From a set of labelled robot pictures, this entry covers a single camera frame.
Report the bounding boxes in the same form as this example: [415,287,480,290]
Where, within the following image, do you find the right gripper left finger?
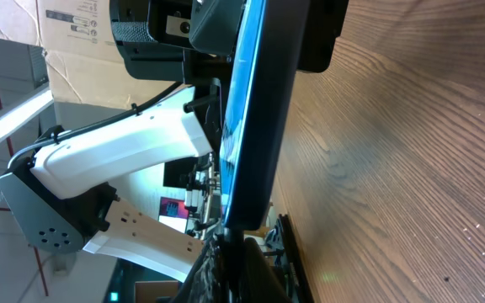
[170,235,225,303]

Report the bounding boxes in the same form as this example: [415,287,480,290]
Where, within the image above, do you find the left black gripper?
[109,0,246,84]

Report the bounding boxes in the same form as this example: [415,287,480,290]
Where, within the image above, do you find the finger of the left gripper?
[297,0,349,73]

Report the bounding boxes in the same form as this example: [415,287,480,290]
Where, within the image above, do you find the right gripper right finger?
[242,238,292,303]

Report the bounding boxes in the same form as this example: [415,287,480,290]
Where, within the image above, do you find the Samsung Galaxy smartphone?
[219,0,310,230]

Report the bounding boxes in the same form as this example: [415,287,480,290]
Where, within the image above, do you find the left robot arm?
[0,0,348,281]

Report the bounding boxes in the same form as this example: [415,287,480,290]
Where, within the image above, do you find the background monitor screen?
[158,197,189,233]

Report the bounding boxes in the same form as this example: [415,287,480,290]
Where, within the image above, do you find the cardboard backdrop panel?
[0,0,169,109]

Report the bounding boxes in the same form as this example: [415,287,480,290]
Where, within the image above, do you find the ceiling light panel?
[0,85,54,142]

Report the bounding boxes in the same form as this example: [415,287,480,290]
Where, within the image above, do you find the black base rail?
[277,215,315,303]

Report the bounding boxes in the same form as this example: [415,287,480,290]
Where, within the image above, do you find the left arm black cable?
[6,82,184,169]

